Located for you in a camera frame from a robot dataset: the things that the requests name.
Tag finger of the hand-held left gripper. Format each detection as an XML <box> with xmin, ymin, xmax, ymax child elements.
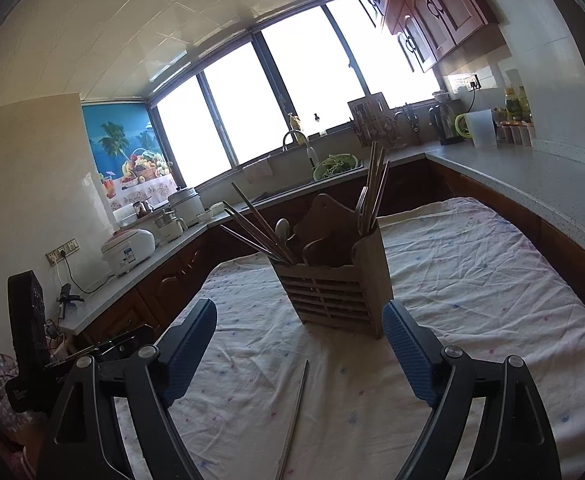
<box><xmin>47</xmin><ymin>324</ymin><xmax>153</xmax><ymax>368</ymax></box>

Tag yellow oil bottle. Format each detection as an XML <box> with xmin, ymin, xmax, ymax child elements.
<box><xmin>503</xmin><ymin>87</ymin><xmax>521</xmax><ymax>123</ymax></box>

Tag steel kitchen faucet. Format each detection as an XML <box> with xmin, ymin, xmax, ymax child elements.
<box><xmin>282</xmin><ymin>130</ymin><xmax>318</xmax><ymax>168</ymax></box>

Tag brown wooden wall cabinets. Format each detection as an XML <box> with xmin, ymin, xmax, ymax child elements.
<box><xmin>335</xmin><ymin>0</ymin><xmax>498</xmax><ymax>73</ymax></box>

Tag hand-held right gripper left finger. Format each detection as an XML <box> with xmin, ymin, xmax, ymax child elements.
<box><xmin>37</xmin><ymin>298</ymin><xmax>218</xmax><ymax>480</ymax></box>

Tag tropical fruit wall poster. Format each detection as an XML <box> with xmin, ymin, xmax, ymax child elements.
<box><xmin>81</xmin><ymin>101</ymin><xmax>178</xmax><ymax>211</ymax></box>

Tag white bowl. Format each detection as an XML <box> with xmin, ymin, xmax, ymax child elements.
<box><xmin>196</xmin><ymin>202</ymin><xmax>224</xmax><ymax>223</ymax></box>

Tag kitchen window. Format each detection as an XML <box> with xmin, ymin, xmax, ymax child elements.
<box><xmin>150</xmin><ymin>0</ymin><xmax>441</xmax><ymax>188</ymax></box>

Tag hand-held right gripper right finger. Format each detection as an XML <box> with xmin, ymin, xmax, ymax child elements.
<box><xmin>381</xmin><ymin>300</ymin><xmax>561</xmax><ymax>480</ymax></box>

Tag green colander with vegetables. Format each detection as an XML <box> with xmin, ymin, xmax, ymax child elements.
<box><xmin>313</xmin><ymin>155</ymin><xmax>359</xmax><ymax>181</ymax></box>

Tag black electric kettle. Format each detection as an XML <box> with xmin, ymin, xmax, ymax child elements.
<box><xmin>429</xmin><ymin>101</ymin><xmax>466</xmax><ymax>146</ymax></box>

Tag black power cable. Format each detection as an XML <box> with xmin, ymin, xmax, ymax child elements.
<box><xmin>55</xmin><ymin>260</ymin><xmax>103</xmax><ymax>296</ymax></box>

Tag small black clamp stand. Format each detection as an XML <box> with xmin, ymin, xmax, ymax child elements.
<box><xmin>56</xmin><ymin>284</ymin><xmax>84</xmax><ymax>318</ymax></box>

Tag white electric cooker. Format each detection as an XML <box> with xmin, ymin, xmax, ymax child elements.
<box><xmin>167</xmin><ymin>186</ymin><xmax>206</xmax><ymax>227</ymax></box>

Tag white pitcher green handle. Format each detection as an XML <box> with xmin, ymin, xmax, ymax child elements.
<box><xmin>455</xmin><ymin>108</ymin><xmax>498</xmax><ymax>149</ymax></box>

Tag yellowed wall outlet strip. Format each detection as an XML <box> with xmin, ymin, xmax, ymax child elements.
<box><xmin>46</xmin><ymin>238</ymin><xmax>80</xmax><ymax>266</ymax></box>

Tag large white rice cooker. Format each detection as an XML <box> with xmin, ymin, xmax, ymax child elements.
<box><xmin>101</xmin><ymin>228</ymin><xmax>157</xmax><ymax>278</ymax></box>

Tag wooden utensil holder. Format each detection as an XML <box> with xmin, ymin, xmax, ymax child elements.
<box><xmin>270</xmin><ymin>192</ymin><xmax>394</xmax><ymax>341</ymax></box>

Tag white floral tablecloth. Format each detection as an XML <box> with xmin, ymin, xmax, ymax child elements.
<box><xmin>112</xmin><ymin>197</ymin><xmax>585</xmax><ymax>480</ymax></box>

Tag steel spoon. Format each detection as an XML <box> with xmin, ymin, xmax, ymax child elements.
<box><xmin>275</xmin><ymin>218</ymin><xmax>290</xmax><ymax>261</ymax></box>

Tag knife rack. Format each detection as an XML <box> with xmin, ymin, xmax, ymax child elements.
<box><xmin>347</xmin><ymin>92</ymin><xmax>398</xmax><ymax>150</ymax></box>

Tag brown wooden base cabinets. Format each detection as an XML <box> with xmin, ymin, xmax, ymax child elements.
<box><xmin>72</xmin><ymin>157</ymin><xmax>585</xmax><ymax>356</ymax></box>

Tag white hanging cloth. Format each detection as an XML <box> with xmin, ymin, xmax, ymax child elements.
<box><xmin>245</xmin><ymin>159</ymin><xmax>273</xmax><ymax>183</ymax></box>

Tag wooden chopstick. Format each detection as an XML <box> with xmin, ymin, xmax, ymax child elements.
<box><xmin>373</xmin><ymin>148</ymin><xmax>386</xmax><ymax>235</ymax></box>
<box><xmin>366</xmin><ymin>141</ymin><xmax>376</xmax><ymax>235</ymax></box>
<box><xmin>375</xmin><ymin>159</ymin><xmax>390</xmax><ymax>235</ymax></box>
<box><xmin>370</xmin><ymin>143</ymin><xmax>381</xmax><ymax>235</ymax></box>

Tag metal chopstick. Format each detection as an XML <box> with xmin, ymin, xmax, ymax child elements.
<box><xmin>220</xmin><ymin>225</ymin><xmax>283</xmax><ymax>263</ymax></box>
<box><xmin>274</xmin><ymin>359</ymin><xmax>310</xmax><ymax>480</ymax></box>
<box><xmin>231</xmin><ymin>182</ymin><xmax>296</xmax><ymax>265</ymax></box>
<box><xmin>221</xmin><ymin>201</ymin><xmax>290</xmax><ymax>265</ymax></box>

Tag grey kitchen counter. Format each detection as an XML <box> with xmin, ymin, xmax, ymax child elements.
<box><xmin>55</xmin><ymin>142</ymin><xmax>585</xmax><ymax>336</ymax></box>

